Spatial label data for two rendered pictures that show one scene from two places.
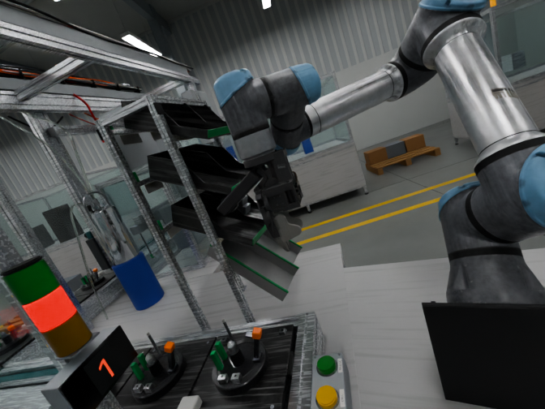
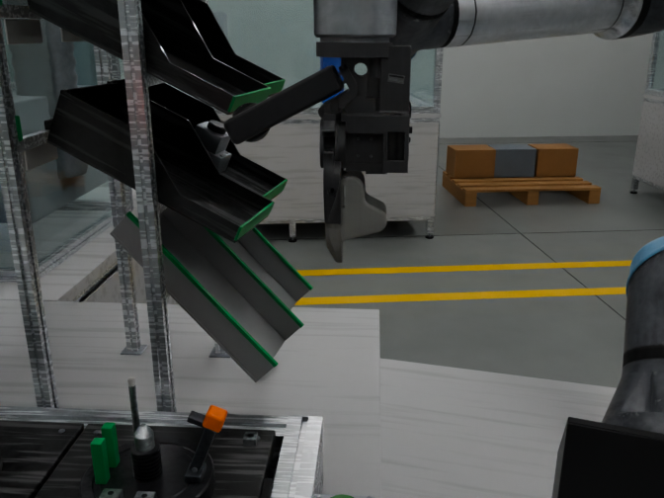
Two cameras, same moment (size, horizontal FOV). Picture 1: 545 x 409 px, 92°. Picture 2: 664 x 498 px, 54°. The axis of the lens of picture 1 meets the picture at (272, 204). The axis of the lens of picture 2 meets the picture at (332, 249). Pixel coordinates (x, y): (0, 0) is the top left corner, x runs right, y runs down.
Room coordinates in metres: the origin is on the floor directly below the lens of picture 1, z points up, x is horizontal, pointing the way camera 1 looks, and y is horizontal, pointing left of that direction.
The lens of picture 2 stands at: (-0.08, 0.15, 1.44)
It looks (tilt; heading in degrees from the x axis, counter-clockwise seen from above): 19 degrees down; 347
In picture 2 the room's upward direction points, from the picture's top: straight up
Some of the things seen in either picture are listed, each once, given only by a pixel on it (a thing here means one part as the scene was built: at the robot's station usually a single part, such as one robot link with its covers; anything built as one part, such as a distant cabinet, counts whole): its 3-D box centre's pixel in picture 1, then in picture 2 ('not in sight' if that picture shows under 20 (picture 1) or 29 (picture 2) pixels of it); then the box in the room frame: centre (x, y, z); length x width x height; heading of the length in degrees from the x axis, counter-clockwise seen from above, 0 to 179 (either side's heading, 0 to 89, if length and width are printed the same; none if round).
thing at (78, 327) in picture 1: (67, 333); not in sight; (0.39, 0.38, 1.28); 0.05 x 0.05 x 0.05
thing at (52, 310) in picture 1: (50, 307); not in sight; (0.39, 0.38, 1.33); 0.05 x 0.05 x 0.05
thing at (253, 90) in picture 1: (242, 105); not in sight; (0.53, -0.01, 1.53); 0.09 x 0.08 x 0.11; 100
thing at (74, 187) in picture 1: (78, 190); not in sight; (1.62, 1.04, 1.56); 0.09 x 0.04 x 1.39; 164
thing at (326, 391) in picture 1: (327, 398); not in sight; (0.40, 0.03, 0.96); 0.04 x 0.04 x 0.02
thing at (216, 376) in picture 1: (234, 354); (145, 456); (0.54, 0.21, 1.01); 0.24 x 0.24 x 0.13; 74
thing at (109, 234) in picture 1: (109, 226); not in sight; (1.34, 0.81, 1.32); 0.14 x 0.14 x 0.38
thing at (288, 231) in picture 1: (288, 232); (356, 221); (0.51, -0.01, 1.27); 0.06 x 0.03 x 0.09; 74
